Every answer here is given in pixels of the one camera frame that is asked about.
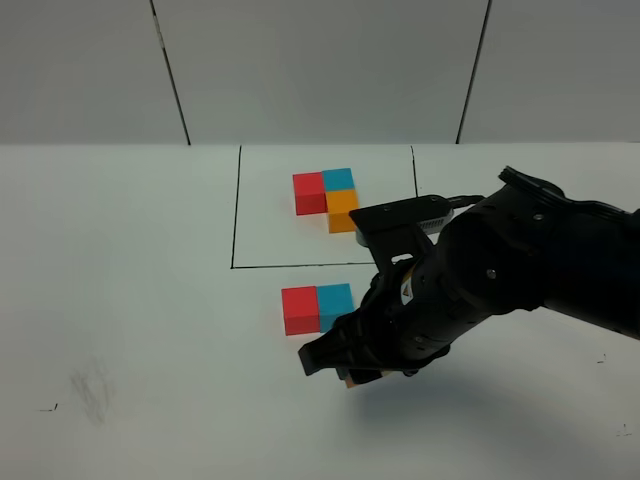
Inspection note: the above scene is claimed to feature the orange template cube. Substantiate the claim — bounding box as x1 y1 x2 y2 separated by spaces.
326 189 359 234

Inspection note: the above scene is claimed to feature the red template cube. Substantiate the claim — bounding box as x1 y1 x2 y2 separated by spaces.
292 172 327 216

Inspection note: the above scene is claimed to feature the blue template cube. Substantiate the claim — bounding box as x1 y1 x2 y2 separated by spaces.
321 168 355 192

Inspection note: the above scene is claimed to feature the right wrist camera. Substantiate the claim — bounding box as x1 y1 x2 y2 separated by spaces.
349 195 453 271

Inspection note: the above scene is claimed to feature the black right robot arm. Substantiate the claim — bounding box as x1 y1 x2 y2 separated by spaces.
299 168 639 385

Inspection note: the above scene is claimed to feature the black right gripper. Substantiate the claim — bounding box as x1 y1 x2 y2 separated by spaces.
298 239 500 386

